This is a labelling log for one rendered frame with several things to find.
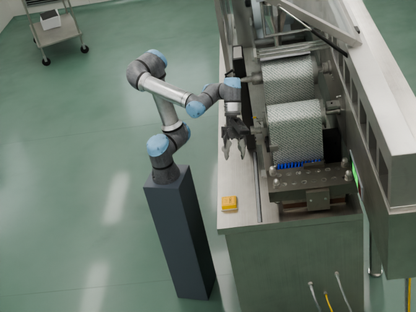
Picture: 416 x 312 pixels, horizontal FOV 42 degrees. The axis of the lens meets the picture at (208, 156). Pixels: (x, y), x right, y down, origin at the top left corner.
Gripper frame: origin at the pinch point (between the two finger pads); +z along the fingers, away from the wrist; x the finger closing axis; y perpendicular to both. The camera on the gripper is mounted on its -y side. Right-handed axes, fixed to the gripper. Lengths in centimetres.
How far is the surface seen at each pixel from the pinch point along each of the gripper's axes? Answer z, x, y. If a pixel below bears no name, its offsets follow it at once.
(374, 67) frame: -35, -26, -61
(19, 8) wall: -180, 49, 636
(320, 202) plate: 20.9, -35.6, -13.9
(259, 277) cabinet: 61, -20, 16
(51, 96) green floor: -43, 35, 392
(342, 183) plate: 12.0, -42.5, -19.9
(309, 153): -0.3, -37.5, -1.4
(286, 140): -6.7, -26.0, -0.6
